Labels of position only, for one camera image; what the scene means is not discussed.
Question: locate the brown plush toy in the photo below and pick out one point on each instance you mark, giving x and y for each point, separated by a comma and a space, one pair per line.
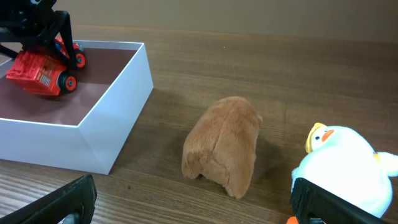
222, 145

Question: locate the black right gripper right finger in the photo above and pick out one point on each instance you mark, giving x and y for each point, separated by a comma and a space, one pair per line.
340, 200

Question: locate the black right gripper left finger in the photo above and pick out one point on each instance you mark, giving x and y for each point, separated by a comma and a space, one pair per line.
72, 203

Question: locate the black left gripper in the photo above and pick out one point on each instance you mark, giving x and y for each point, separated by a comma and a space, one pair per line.
35, 20

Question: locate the red toy truck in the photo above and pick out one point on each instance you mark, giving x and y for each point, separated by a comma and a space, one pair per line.
41, 74

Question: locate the white cardboard box pink inside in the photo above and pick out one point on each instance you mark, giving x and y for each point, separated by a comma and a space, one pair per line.
84, 130

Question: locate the white plush duck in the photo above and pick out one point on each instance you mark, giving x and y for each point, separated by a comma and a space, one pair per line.
344, 163

